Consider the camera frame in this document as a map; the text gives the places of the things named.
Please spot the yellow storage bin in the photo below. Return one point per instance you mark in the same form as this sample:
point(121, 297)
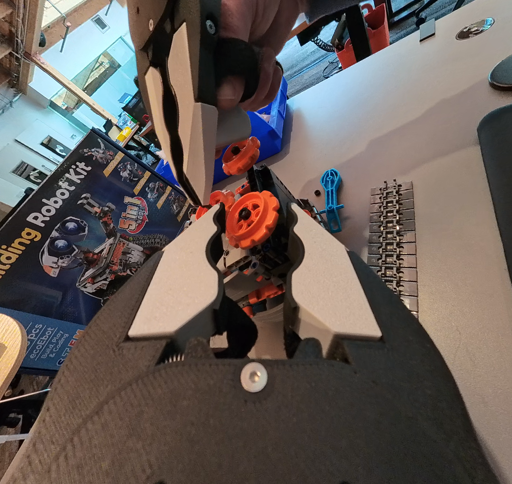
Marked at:
point(124, 135)

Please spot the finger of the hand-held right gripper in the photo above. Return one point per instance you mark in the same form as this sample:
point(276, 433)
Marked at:
point(196, 144)
point(160, 112)

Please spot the small grey block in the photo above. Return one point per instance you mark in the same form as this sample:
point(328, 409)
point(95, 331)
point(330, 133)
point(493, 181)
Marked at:
point(427, 30)

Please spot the wooden background table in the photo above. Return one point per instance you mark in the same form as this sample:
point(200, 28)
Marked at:
point(358, 32)

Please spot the black oval pad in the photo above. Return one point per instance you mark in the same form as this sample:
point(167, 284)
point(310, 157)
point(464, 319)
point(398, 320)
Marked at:
point(502, 74)

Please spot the dark blue toy packaging box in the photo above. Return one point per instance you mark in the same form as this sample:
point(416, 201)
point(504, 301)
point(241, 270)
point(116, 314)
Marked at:
point(80, 212)

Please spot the blue plastic toy wrench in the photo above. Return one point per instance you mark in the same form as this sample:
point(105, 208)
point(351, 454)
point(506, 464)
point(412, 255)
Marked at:
point(332, 220)

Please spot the orange red waste bin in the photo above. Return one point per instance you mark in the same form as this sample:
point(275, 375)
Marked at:
point(376, 36)

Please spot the person's right hand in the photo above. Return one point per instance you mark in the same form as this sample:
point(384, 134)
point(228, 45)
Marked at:
point(260, 8)

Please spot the grey orange toy brick robot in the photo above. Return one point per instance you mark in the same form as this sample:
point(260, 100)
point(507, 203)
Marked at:
point(252, 220)

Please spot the white crumpled packing bags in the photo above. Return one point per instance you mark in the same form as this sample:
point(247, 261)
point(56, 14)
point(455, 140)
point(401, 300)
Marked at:
point(264, 116)

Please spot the black dotted mat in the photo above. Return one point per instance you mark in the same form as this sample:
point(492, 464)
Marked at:
point(498, 192)

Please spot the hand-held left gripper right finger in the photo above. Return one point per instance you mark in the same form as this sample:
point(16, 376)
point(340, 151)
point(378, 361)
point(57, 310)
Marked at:
point(332, 292)

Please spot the grey toy track strip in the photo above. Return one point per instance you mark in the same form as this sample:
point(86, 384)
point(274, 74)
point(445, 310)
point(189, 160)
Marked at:
point(392, 244)

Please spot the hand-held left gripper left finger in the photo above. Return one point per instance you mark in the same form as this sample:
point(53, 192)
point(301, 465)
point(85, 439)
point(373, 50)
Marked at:
point(180, 288)

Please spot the round silver desk grommet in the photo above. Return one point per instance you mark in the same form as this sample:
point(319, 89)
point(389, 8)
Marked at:
point(474, 30)

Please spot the blue storage bin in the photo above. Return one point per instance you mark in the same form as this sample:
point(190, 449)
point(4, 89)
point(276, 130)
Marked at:
point(268, 132)

